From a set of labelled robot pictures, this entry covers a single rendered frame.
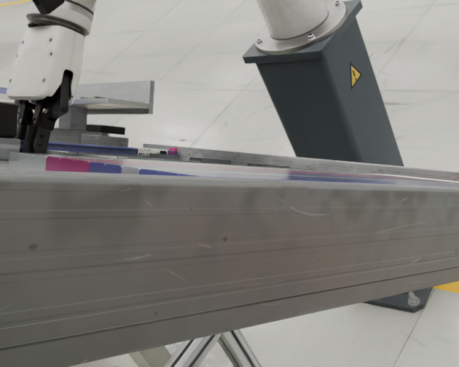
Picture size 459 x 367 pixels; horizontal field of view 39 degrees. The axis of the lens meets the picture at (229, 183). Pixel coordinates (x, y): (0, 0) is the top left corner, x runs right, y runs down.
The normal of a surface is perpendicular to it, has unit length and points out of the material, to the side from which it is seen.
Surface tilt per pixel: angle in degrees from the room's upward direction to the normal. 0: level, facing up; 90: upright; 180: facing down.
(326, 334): 0
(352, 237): 90
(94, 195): 90
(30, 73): 36
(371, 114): 90
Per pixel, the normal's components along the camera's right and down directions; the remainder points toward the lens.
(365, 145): 0.77, 0.06
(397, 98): -0.39, -0.75
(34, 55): -0.65, -0.19
